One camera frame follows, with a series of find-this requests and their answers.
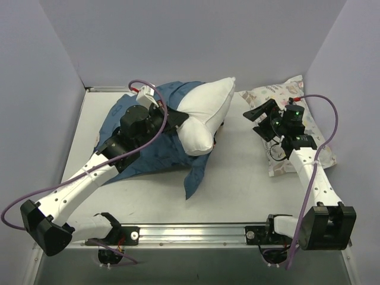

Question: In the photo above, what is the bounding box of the white pillow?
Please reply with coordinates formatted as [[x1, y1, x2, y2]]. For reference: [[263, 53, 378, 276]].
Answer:
[[177, 77, 236, 156]]

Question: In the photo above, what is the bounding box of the blue letter-print pillowcase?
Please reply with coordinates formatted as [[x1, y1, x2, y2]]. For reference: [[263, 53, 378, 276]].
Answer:
[[93, 81, 210, 199]]

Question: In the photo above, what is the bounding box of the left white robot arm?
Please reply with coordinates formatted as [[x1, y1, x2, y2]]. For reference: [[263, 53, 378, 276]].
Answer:
[[20, 104, 189, 257]]

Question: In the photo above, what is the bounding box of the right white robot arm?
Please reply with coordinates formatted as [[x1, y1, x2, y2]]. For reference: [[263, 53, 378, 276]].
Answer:
[[243, 99, 356, 252]]

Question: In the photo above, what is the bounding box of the floral deer-print pillow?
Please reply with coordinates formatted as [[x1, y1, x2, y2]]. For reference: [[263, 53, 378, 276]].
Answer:
[[239, 75, 337, 177]]

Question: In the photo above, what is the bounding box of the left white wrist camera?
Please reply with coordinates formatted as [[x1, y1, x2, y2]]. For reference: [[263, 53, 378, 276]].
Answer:
[[136, 85, 155, 108]]

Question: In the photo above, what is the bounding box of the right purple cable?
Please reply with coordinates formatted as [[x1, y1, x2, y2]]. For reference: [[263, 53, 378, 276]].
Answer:
[[284, 94, 340, 270]]

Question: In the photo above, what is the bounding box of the purple cable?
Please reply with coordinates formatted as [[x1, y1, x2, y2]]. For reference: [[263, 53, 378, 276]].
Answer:
[[1, 79, 169, 232], [284, 94, 340, 270]]

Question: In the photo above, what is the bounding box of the rear aluminium rail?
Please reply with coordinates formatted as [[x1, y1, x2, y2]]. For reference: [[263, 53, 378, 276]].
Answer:
[[86, 86, 130, 93]]

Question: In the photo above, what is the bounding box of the aluminium rail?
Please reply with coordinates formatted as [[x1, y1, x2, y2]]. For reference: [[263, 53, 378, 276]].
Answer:
[[68, 223, 300, 247], [86, 86, 130, 93]]

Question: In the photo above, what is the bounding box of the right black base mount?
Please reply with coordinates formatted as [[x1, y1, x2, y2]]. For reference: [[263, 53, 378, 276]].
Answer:
[[244, 225, 283, 246]]

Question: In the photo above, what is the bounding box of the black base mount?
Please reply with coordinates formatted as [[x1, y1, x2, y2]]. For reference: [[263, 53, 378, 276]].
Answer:
[[244, 225, 283, 246], [117, 226, 140, 246]]

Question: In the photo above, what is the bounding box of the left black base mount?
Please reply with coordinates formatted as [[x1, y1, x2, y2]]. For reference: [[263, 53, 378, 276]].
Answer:
[[117, 226, 140, 246]]

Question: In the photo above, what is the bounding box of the front aluminium rail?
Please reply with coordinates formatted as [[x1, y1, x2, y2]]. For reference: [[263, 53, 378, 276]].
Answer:
[[68, 223, 300, 247]]

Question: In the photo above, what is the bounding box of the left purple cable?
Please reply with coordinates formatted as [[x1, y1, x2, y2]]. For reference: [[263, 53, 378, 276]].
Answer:
[[1, 79, 169, 232]]

